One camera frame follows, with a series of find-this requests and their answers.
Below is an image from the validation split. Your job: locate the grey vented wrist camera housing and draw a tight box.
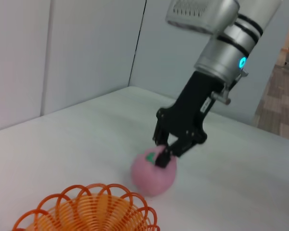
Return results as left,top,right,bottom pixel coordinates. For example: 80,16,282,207
164,0,241,34

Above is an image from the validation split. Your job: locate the black cable with silver plug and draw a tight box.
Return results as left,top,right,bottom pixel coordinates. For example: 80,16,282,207
211,66,250,106

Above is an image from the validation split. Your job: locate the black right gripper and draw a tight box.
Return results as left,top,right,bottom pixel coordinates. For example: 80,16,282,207
152,70,226,168

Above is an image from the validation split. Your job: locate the pink peach with green leaf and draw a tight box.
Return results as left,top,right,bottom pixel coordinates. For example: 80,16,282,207
130,144,178,198

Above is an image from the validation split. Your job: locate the orange plastic wire basket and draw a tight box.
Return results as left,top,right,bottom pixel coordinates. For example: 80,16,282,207
12,183,161,231

